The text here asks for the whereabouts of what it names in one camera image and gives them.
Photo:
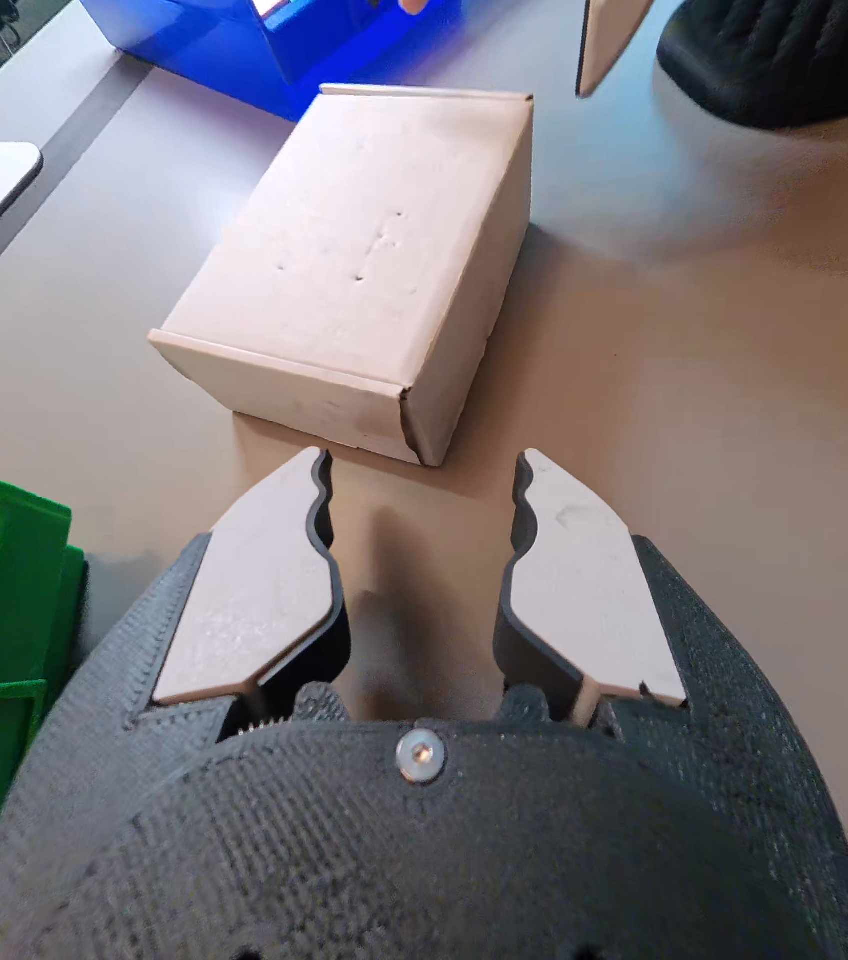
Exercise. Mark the white cardboard box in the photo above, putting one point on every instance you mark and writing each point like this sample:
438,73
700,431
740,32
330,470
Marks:
349,262

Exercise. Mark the blue plastic bin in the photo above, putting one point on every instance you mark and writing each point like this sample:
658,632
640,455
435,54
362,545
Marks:
191,37

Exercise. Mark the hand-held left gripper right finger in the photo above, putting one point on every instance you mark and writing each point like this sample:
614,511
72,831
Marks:
589,600

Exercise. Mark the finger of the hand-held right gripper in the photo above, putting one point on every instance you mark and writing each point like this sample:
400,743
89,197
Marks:
611,37

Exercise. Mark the person's right hand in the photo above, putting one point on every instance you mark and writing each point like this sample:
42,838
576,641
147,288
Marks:
412,6

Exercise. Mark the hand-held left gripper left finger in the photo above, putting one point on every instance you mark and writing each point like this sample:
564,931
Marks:
259,600

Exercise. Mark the black round seat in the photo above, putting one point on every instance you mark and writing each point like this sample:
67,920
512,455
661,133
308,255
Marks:
784,60

